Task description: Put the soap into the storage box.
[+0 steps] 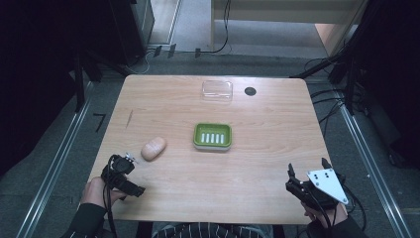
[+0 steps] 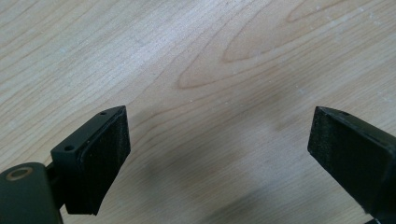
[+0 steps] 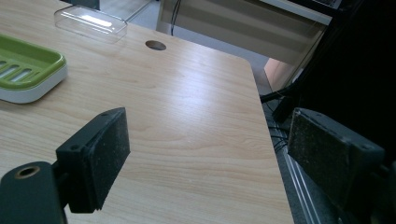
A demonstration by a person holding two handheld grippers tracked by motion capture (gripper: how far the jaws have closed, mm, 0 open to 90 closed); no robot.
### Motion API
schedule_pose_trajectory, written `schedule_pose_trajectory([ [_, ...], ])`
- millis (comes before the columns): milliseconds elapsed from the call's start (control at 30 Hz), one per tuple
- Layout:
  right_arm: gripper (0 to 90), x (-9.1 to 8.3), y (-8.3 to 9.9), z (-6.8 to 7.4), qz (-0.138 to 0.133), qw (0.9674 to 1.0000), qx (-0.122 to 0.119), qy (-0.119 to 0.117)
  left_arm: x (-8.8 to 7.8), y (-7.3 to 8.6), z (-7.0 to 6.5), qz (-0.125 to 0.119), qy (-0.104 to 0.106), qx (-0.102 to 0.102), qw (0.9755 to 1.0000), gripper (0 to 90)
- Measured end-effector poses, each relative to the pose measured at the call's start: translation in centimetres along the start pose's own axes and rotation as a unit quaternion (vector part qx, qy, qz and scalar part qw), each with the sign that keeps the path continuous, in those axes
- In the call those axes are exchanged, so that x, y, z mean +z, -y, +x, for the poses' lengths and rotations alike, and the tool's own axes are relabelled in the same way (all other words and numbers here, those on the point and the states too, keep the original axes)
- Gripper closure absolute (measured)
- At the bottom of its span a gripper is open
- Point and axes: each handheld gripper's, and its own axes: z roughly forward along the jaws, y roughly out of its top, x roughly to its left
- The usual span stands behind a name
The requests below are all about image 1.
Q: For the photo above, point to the white furniture frame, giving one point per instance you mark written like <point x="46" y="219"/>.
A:
<point x="284" y="10"/>

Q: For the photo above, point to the person's right hand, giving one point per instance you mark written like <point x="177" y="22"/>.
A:
<point x="325" y="216"/>

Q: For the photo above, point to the dark round table grommet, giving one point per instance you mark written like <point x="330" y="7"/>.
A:
<point x="250" y="91"/>

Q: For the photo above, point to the clear plastic container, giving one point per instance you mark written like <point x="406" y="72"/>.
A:
<point x="217" y="90"/>

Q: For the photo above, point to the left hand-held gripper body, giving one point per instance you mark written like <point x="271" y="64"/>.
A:
<point x="119" y="180"/>

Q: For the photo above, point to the metal floor rail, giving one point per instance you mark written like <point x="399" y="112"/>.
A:
<point x="373" y="168"/>
<point x="56" y="165"/>

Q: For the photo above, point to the black tape floor mark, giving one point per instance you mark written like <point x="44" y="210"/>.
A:
<point x="100" y="120"/>

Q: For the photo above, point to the black cabinet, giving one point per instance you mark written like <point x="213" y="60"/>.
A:
<point x="132" y="29"/>

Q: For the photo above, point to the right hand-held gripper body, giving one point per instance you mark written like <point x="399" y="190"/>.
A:
<point x="325" y="185"/>

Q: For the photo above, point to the tan bread roll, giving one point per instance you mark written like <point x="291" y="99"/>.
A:
<point x="153" y="148"/>

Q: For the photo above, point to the person's left hand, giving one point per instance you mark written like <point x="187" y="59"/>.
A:
<point x="95" y="191"/>

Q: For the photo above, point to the black stand legs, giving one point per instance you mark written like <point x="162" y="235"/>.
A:
<point x="350" y="82"/>
<point x="79" y="82"/>

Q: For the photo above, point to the person's striped clothing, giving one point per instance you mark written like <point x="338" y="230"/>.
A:
<point x="211" y="230"/>

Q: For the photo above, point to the green soap dish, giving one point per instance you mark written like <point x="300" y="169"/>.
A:
<point x="212" y="137"/>

